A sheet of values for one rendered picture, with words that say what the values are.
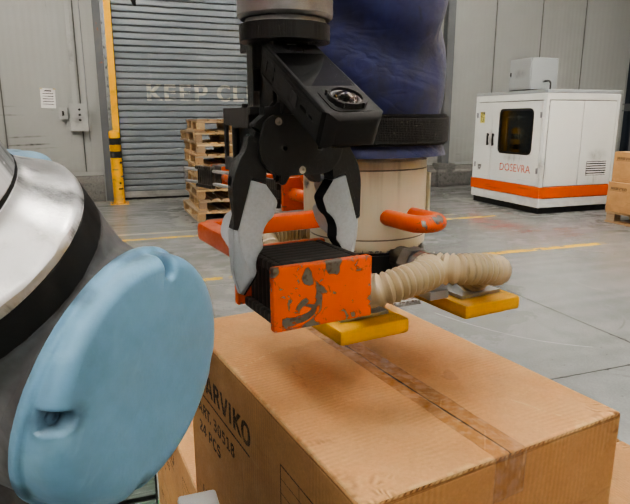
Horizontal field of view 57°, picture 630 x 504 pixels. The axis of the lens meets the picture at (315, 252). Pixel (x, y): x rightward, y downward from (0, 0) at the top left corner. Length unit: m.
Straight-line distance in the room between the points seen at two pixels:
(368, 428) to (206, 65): 9.59
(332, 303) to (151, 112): 9.62
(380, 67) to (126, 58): 9.37
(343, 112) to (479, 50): 12.00
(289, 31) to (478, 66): 11.91
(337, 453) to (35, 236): 0.52
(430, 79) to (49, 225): 0.62
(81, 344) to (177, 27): 9.98
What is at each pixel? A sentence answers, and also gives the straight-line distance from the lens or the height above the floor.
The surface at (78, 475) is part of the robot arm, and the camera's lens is 0.25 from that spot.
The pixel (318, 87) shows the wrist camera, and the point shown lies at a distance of 0.40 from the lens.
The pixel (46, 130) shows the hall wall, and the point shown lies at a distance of 10.12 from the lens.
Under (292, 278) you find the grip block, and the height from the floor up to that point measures 1.20.
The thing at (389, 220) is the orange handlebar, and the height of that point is 1.18.
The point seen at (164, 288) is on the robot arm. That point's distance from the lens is 0.25.
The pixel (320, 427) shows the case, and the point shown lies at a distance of 0.74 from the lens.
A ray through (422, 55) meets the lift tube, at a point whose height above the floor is 1.39.
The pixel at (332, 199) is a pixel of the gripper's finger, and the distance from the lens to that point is 0.48.
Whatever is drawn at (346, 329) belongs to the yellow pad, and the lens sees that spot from 0.68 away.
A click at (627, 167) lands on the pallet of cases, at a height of 0.72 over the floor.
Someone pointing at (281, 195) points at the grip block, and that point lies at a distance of 1.03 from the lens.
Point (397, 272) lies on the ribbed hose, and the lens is 0.68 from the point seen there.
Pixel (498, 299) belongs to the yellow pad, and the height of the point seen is 1.07.
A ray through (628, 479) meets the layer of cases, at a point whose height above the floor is 0.54.
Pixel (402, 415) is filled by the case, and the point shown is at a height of 0.94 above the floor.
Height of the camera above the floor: 1.31
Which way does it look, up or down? 13 degrees down
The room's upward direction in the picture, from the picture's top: straight up
